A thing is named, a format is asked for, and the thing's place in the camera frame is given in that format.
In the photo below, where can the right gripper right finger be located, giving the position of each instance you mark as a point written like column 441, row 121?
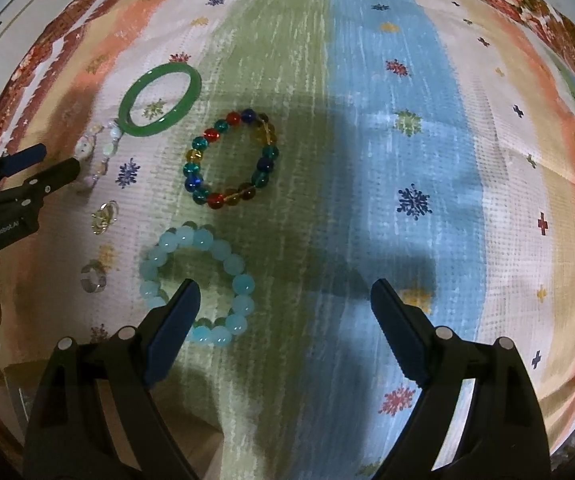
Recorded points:
column 504, row 435

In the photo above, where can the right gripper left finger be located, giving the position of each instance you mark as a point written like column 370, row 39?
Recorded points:
column 68, row 436

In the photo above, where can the green jade bangle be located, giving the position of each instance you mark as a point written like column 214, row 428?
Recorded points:
column 159, row 99

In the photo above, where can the striped colourful mat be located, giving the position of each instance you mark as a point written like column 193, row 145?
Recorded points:
column 430, row 143

